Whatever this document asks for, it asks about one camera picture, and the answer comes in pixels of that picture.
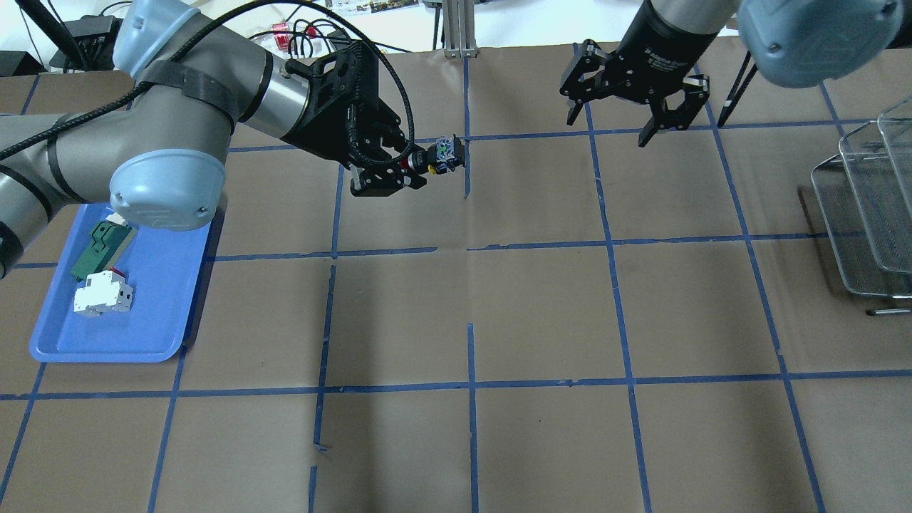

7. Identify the black device box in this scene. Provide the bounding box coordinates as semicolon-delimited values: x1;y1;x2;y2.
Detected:
66;14;123;71

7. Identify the wire mesh shelf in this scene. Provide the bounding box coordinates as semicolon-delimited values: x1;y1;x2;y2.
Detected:
811;98;911;300

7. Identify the green terminal block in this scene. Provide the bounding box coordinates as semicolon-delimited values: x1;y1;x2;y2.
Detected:
68;213;139;282

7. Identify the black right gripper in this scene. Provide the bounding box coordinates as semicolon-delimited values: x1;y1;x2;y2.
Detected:
559;1;717;148

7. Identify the aluminium frame post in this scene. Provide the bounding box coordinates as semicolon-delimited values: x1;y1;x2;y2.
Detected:
442;0;478;58

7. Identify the red connector cable bundle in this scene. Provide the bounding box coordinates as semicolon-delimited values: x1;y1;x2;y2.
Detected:
242;18;414;61

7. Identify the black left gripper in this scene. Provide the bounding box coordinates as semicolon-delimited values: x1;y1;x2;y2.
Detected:
282;40;429;197

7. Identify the white circuit breaker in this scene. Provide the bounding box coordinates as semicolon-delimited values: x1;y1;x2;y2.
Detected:
73;269;134;318

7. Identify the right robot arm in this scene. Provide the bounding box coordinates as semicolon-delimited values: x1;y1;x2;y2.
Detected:
559;1;910;147

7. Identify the red emergency stop button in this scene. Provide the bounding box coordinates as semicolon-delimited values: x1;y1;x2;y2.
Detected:
404;135;466;175

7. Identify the blue plastic tray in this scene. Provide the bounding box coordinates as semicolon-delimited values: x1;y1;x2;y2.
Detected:
29;204;212;363

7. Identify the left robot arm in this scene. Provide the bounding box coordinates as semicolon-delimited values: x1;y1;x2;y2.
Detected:
2;1;435;275

